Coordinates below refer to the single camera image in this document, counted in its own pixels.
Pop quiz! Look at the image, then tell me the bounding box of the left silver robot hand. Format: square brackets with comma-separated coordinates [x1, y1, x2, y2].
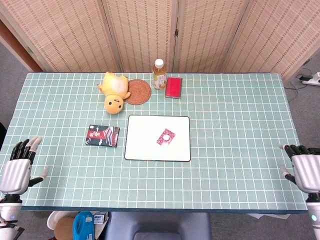
[0, 136, 50, 196]

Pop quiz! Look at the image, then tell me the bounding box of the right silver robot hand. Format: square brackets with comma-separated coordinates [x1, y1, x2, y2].
[279, 143, 320, 193]

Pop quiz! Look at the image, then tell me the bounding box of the pink patterned small packet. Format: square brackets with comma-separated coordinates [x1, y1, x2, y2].
[156, 128, 176, 147]

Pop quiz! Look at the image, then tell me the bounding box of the black object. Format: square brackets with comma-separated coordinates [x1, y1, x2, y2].
[0, 121, 8, 151]

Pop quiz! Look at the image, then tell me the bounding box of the white bowl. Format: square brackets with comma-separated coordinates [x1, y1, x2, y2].
[47, 211, 61, 231]

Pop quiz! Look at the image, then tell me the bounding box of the brown round object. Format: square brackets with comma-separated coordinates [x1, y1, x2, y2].
[54, 216, 76, 240]

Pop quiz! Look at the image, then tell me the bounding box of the blue plastic jug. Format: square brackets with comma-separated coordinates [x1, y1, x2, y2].
[72, 211, 95, 240]

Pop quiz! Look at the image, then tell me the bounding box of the white power strip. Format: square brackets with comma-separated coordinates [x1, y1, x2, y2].
[301, 71, 320, 87]

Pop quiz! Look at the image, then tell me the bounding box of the small blue white box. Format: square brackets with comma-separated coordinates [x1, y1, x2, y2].
[92, 212, 110, 226]

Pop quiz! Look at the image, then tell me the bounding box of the black red snack packet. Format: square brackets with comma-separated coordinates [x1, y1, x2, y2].
[85, 124, 121, 148]

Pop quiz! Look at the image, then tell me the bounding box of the yellow plush toy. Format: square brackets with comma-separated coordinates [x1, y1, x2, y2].
[97, 71, 132, 115]

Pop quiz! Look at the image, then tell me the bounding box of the green checked tablecloth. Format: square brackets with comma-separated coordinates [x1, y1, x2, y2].
[0, 72, 315, 214]

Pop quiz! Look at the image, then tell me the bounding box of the round woven brown coaster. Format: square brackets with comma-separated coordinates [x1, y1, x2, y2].
[126, 78, 152, 106]

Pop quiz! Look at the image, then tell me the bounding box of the dark blue chair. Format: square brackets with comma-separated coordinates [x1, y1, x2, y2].
[104, 211, 213, 240]

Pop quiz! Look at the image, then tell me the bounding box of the bamboo folding screen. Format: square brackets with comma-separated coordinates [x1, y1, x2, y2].
[0, 0, 320, 83]

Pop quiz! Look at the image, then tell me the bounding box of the red ink pad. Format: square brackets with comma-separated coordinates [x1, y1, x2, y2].
[164, 76, 183, 100]

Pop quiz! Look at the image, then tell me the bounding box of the yellow tea bottle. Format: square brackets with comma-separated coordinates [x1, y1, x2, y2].
[152, 58, 168, 91]

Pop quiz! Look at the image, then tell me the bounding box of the white rectangular board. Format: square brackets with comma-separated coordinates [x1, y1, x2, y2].
[124, 114, 192, 162]

